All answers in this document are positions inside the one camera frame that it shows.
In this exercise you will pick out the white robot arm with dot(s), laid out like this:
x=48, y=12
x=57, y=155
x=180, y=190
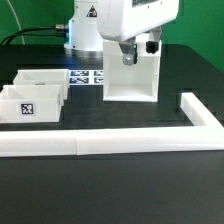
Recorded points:
x=84, y=39

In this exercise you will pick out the fiducial marker sheet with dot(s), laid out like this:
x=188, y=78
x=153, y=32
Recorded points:
x=86, y=77

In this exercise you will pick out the white L-shaped fence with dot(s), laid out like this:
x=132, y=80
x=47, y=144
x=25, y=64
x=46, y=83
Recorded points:
x=205, y=133

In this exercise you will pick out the white drawer cabinet box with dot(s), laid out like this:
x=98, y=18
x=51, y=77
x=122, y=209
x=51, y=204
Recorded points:
x=138, y=82

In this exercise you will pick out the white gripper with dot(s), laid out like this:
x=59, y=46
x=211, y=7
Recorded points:
x=119, y=20

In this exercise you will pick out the white drawer with knob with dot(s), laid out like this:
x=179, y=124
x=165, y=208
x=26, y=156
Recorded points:
x=30, y=103

